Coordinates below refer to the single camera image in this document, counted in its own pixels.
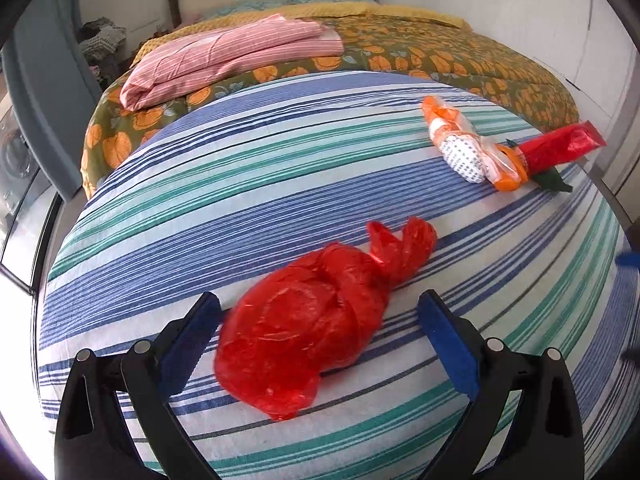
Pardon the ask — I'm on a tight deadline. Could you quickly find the folded pink striped blanket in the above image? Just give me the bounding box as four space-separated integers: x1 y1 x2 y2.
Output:
119 14 344 112

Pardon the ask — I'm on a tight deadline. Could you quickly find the pile of clothes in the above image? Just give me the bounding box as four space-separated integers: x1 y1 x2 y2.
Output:
79 16 126 63

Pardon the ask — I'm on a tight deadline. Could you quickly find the red foil snack wrapper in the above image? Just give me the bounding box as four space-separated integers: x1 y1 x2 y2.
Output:
518 122 606 177

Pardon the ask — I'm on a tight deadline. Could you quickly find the grey blue curtain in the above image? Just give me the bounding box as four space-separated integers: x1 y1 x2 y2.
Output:
2 0 102 202

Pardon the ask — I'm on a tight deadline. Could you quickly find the red plastic bag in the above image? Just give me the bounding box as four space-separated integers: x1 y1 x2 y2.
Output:
213 217 437 420

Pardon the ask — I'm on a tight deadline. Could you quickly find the yellow textured blanket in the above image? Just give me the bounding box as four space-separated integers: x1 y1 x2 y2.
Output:
131 1 472 67

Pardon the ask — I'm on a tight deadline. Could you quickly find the striped blue green cloth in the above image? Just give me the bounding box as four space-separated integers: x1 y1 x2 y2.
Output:
38 72 639 479

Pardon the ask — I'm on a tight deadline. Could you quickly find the blue floral pillow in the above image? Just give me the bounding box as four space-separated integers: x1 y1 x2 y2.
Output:
198 0 378 21

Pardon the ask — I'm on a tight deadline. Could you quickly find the washing machine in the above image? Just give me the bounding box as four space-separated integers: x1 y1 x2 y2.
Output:
0 107 38 234

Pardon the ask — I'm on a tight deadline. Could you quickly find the orange floral green bedspread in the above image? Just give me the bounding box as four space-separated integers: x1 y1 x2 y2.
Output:
80 15 578 196

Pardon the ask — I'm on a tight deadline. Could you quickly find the orange white snack wrapper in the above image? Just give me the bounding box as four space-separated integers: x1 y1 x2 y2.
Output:
421 96 529 192

